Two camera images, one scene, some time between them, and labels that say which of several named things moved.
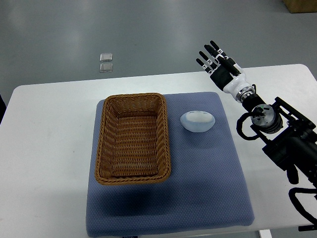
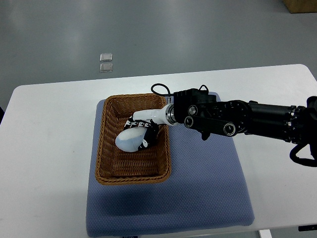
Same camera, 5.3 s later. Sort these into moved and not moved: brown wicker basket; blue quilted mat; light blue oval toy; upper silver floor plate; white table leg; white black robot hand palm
Moved: white black robot hand palm; light blue oval toy
Not moved: blue quilted mat; brown wicker basket; upper silver floor plate; white table leg
